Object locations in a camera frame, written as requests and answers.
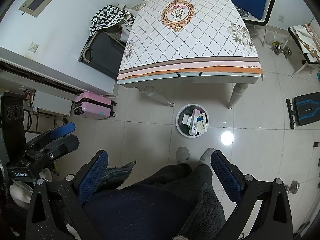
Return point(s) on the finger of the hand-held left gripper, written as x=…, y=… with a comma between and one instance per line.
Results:
x=66, y=145
x=62, y=130

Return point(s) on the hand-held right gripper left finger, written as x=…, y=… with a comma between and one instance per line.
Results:
x=92, y=177

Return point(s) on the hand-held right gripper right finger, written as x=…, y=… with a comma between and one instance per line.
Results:
x=225, y=177

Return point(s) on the white box with script print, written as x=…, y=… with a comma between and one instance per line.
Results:
x=192, y=128

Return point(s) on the round white trash bin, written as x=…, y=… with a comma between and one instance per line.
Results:
x=182, y=130

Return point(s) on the plain white box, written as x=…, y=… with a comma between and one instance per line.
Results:
x=187, y=119

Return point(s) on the pink and white box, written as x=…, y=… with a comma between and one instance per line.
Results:
x=196, y=111

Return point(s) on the person's right foot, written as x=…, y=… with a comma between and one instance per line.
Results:
x=207, y=155

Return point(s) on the person's foot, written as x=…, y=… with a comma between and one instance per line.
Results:
x=182, y=155
x=207, y=155

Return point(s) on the white low cabinet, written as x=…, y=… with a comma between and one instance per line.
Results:
x=50, y=102

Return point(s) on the grey fleece robe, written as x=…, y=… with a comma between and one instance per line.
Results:
x=208, y=205

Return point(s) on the pink suitcase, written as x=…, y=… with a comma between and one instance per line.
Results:
x=95, y=105

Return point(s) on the person's left foot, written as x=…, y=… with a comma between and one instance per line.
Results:
x=182, y=155

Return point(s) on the black speaker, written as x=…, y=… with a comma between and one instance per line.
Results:
x=12, y=112

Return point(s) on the person's legs in dark pants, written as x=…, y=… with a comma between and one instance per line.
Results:
x=140, y=205

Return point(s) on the metal dumbbell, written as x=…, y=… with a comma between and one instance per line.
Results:
x=287, y=52
x=293, y=187

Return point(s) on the white table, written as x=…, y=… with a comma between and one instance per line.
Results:
x=237, y=95

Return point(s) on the dark folding table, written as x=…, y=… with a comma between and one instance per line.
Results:
x=105, y=52

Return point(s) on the black and blue fitness bench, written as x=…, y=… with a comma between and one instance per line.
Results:
x=303, y=111

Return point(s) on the black white checkered cloth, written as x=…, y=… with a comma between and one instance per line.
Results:
x=107, y=17

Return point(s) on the patterned tablecloth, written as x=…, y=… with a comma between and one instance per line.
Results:
x=200, y=42

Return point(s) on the black and white chair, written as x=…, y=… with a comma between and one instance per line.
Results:
x=308, y=60

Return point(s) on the beige cloth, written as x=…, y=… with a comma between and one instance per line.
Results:
x=306, y=36

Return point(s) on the blue cushioned chair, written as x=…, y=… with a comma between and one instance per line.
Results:
x=247, y=0

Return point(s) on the wall socket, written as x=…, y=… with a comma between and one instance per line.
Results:
x=281, y=18
x=33, y=47

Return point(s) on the wall electrical panel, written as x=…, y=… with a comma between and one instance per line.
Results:
x=37, y=1

